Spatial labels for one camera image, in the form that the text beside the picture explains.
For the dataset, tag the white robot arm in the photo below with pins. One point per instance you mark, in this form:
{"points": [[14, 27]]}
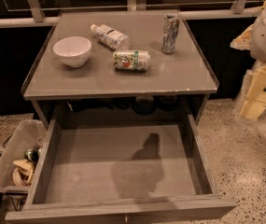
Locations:
{"points": [[253, 38]]}

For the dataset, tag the tall blue white can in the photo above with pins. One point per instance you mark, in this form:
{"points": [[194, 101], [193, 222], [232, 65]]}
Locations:
{"points": [[170, 32]]}

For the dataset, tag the green can in bin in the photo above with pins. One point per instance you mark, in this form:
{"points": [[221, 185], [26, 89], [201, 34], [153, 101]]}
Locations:
{"points": [[31, 155]]}

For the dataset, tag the metal railing frame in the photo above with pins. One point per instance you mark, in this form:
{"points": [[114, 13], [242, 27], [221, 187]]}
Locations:
{"points": [[120, 3]]}

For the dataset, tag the white ceramic bowl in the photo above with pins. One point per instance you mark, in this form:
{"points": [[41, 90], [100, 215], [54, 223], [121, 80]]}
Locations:
{"points": [[73, 51]]}

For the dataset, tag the open grey top drawer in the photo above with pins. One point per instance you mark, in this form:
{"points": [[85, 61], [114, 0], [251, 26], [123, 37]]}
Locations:
{"points": [[122, 175]]}

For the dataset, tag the clear plastic water bottle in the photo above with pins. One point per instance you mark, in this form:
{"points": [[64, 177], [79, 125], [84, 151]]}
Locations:
{"points": [[111, 37]]}

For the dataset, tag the clear plastic bin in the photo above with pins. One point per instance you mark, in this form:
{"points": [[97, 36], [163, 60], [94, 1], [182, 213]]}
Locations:
{"points": [[30, 134]]}

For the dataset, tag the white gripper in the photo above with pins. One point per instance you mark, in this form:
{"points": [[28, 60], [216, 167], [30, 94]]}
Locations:
{"points": [[257, 87]]}

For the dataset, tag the green white 7up can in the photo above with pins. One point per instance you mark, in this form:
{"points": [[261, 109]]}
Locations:
{"points": [[131, 60]]}

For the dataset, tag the yellow object in bin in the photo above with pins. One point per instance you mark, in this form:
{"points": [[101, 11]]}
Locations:
{"points": [[23, 173]]}

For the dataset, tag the grey cabinet with top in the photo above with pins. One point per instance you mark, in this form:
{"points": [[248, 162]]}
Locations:
{"points": [[185, 71]]}

